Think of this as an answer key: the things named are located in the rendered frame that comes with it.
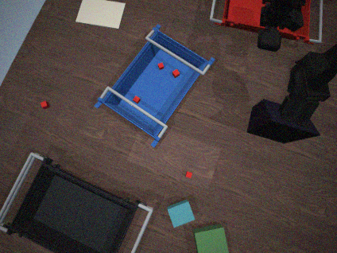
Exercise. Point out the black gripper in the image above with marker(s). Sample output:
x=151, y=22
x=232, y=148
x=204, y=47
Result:
x=271, y=18

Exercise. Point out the small red block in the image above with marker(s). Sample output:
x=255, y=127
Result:
x=45, y=104
x=160, y=66
x=175, y=73
x=136, y=99

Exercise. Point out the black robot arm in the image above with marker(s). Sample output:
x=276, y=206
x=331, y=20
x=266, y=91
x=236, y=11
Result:
x=309, y=78

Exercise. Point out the small teal block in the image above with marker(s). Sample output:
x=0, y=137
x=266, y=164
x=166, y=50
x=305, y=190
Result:
x=180, y=213

